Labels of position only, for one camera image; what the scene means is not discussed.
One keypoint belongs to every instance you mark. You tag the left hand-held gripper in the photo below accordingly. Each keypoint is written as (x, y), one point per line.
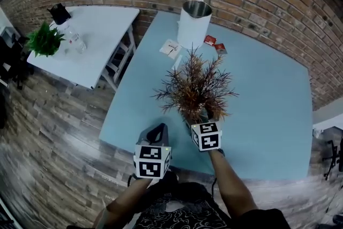
(150, 163)

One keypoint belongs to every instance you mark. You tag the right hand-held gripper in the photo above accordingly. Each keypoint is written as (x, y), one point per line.
(207, 138)

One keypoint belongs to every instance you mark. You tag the brown plant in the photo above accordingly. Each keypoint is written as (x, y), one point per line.
(195, 88)

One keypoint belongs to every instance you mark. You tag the person's left forearm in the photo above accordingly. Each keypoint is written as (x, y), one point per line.
(126, 201)

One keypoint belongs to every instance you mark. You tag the person's right forearm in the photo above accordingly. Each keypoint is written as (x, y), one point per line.
(230, 182)

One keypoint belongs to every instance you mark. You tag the green potted plant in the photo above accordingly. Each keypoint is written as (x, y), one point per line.
(44, 40)

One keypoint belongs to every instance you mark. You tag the light blue table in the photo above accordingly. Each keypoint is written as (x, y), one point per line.
(268, 115)

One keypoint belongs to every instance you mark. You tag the white narrow sachet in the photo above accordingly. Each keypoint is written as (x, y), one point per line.
(177, 62)

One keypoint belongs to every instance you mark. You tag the black patterned clothing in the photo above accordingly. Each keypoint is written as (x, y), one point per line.
(187, 217)

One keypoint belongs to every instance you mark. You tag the red packet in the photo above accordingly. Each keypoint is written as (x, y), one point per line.
(209, 40)
(220, 48)

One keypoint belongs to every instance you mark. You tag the white printed paper packet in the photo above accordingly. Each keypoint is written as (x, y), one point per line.
(168, 47)

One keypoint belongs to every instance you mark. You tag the white bin with open lid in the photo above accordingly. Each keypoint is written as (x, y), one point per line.
(193, 29)

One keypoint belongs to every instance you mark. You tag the black office chair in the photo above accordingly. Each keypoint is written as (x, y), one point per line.
(333, 158)
(10, 61)

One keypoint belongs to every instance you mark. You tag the white side table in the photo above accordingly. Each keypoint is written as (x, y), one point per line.
(101, 35)

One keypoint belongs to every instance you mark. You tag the clear plastic bottle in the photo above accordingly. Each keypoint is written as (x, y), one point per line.
(75, 38)

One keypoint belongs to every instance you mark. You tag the black jug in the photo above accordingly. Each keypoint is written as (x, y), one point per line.
(59, 14)

